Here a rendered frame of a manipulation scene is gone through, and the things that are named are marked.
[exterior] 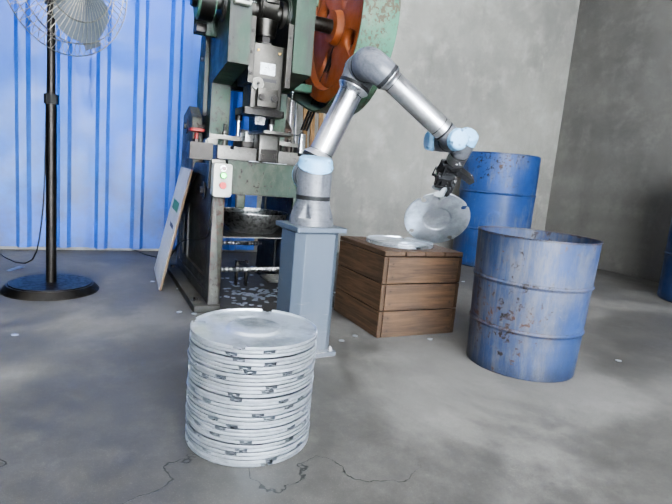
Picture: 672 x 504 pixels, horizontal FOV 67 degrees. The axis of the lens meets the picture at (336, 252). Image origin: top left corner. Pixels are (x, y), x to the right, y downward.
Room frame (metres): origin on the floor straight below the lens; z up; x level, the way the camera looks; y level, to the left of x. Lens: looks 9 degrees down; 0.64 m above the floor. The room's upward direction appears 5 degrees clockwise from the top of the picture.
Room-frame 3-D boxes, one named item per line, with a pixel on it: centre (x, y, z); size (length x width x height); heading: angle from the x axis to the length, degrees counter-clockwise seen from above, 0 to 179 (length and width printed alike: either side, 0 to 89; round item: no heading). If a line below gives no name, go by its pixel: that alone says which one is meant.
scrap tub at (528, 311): (1.81, -0.71, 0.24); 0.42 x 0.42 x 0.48
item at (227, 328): (1.13, 0.17, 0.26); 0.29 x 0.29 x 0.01
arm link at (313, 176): (1.73, 0.10, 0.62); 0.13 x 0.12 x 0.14; 11
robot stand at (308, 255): (1.73, 0.09, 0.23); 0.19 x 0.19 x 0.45; 31
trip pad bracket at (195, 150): (2.13, 0.60, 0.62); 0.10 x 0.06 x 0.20; 116
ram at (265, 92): (2.43, 0.40, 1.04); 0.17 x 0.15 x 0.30; 26
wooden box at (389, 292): (2.19, -0.27, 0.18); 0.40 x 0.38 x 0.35; 26
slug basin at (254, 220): (2.47, 0.42, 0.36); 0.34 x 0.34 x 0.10
